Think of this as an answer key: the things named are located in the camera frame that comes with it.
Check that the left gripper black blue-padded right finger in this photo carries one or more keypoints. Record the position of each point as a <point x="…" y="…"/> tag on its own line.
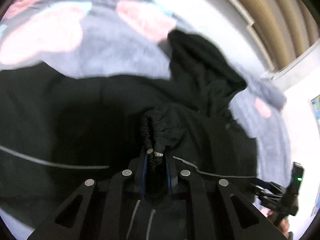
<point x="216" y="211"/>

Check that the grey floral fleece blanket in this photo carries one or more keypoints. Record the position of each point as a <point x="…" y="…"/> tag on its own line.
<point x="104" y="38"/>

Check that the black hooded sweatshirt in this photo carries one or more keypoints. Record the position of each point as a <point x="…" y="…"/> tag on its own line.
<point x="57" y="132"/>

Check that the person's right hand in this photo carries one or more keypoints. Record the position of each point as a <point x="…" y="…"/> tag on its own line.
<point x="284" y="228"/>

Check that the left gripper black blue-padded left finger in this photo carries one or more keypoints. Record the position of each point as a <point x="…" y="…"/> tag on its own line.
<point x="94" y="209"/>

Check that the beige window curtain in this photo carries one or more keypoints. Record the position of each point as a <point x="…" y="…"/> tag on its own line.
<point x="286" y="29"/>

